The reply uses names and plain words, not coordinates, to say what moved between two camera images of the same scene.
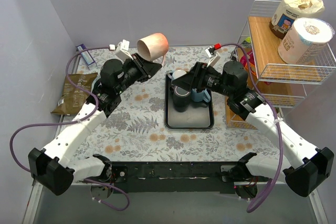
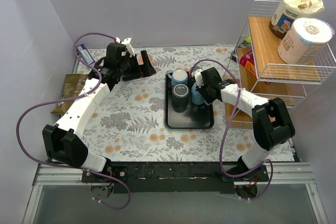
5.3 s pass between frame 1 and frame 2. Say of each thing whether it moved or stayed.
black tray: stayed
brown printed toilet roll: stayed
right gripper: moved
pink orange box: stayed
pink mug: moved
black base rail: stayed
